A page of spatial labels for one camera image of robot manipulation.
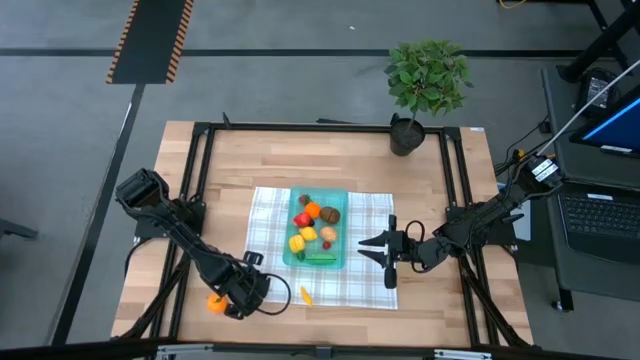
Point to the silver camera mount bar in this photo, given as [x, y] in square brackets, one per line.
[320, 352]

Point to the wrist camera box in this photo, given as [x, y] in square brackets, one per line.
[253, 258]
[390, 278]

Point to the grey furniture leg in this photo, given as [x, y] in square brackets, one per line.
[17, 231]

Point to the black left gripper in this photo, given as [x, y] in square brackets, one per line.
[242, 287]

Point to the plain orange toy fruit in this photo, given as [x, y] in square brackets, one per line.
[313, 210]

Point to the yellow toy bell pepper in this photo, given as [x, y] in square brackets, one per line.
[296, 243]

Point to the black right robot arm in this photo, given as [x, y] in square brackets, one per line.
[480, 217]

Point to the tan toy potato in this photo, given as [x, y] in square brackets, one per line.
[328, 234]

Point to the green toy cucumber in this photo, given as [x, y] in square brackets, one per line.
[320, 259]

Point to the small red berry green cap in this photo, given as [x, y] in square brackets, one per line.
[304, 199]

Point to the black power adapter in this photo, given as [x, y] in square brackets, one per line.
[595, 92]

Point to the orange toy tangerine with leaf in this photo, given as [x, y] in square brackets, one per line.
[216, 304]

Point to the hazard-striped black floor mat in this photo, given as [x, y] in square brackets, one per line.
[150, 40]

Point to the brown toy kiwi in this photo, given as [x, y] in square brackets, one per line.
[330, 215]

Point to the monitor with blue screen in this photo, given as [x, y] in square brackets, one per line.
[620, 130]

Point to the yellow toy lemon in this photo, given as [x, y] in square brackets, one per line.
[308, 233]

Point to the black stand legs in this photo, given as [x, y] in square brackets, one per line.
[600, 45]

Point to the large red toy strawberry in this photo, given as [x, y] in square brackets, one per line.
[302, 220]

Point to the white slanted pole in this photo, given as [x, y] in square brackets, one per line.
[600, 97]

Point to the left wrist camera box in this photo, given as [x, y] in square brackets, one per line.
[253, 258]

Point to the white plaid cloth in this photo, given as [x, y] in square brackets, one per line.
[370, 285]

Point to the black aluminium table frame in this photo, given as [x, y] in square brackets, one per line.
[280, 126]

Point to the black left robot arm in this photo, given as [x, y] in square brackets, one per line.
[175, 230]

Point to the black laptop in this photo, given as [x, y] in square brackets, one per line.
[600, 215]

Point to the yellow power plug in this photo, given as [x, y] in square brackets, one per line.
[521, 154]

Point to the yellow toy banana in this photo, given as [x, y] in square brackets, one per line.
[306, 296]

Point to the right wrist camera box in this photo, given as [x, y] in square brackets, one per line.
[390, 278]

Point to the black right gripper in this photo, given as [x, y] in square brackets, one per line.
[402, 250]

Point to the teal translucent plastic container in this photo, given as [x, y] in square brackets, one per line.
[340, 197]

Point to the potted green plant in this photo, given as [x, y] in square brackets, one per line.
[427, 77]

